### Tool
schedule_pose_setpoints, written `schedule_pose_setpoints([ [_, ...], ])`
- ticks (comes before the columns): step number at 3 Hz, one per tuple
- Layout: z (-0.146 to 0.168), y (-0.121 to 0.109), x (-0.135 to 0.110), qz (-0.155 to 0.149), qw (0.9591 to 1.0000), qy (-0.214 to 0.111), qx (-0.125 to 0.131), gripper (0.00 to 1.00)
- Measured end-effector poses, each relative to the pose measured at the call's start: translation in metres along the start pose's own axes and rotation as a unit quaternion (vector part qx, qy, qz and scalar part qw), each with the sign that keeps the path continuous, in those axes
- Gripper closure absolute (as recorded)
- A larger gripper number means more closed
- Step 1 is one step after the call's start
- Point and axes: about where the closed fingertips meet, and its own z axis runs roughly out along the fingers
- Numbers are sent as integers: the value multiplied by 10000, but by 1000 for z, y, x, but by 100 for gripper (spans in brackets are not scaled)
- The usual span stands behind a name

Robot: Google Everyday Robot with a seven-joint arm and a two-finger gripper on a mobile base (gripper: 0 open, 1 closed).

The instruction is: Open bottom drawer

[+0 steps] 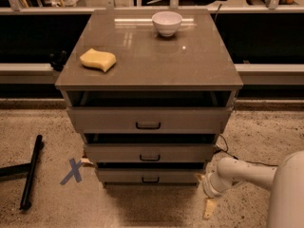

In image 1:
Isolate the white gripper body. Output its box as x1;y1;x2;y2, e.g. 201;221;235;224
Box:
202;172;229;199

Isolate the grey bottom drawer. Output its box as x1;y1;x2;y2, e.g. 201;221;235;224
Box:
96;169;205;184

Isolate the grey drawer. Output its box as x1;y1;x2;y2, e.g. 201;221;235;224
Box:
67;107;232;134
96;169;205;184
84;143;216;162

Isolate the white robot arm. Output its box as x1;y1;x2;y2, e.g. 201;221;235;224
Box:
198;151;304;228

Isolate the grey drawer cabinet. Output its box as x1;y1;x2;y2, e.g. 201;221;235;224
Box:
54;9;244;188

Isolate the grey middle drawer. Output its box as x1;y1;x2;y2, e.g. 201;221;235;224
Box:
84;143;216;162

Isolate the grey top drawer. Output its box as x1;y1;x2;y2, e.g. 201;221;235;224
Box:
67;107;232;134

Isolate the blue tape cross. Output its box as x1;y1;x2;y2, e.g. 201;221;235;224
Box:
60;159;82;185

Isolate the white bowl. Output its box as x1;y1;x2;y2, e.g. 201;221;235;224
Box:
152;11;182;37

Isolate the yellow sponge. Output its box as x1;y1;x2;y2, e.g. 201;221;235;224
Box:
80;48;116;72

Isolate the black clamp object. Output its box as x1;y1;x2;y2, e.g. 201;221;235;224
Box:
49;50;67;71

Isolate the black cable on floor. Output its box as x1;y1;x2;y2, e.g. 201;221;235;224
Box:
214;134;279;168

